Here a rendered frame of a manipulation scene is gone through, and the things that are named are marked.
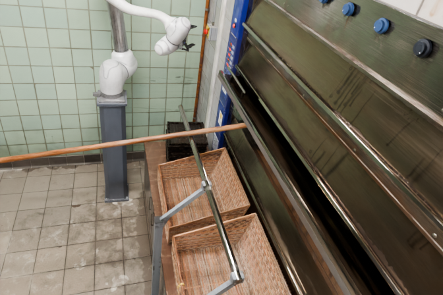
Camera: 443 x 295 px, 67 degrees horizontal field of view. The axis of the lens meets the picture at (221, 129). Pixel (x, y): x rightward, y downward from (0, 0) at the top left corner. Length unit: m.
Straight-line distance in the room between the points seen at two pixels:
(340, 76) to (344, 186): 0.39
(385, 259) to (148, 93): 2.44
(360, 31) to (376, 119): 0.30
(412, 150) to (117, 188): 2.43
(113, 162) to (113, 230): 0.55
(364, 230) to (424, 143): 0.35
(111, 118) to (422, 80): 2.05
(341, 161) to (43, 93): 2.50
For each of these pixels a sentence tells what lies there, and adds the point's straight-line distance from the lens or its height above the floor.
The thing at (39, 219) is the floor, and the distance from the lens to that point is 3.11.
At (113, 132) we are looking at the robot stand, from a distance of 2.63.
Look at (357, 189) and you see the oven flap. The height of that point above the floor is 1.55.
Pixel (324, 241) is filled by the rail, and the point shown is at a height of 1.43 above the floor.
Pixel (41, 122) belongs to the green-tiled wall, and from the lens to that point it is 3.29.
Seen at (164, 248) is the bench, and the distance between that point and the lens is 2.08.
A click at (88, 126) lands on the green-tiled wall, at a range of 3.28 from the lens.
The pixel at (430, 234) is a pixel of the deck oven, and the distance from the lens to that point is 1.05.
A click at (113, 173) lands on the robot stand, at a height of 0.33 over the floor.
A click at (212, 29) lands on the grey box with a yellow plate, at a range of 2.57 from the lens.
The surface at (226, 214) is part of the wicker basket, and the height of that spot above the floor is 0.79.
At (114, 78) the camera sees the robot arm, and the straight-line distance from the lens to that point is 2.42.
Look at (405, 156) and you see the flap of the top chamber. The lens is 1.05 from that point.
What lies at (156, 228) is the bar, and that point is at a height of 0.91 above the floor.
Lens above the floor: 2.28
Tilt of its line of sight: 34 degrees down
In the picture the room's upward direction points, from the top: 10 degrees clockwise
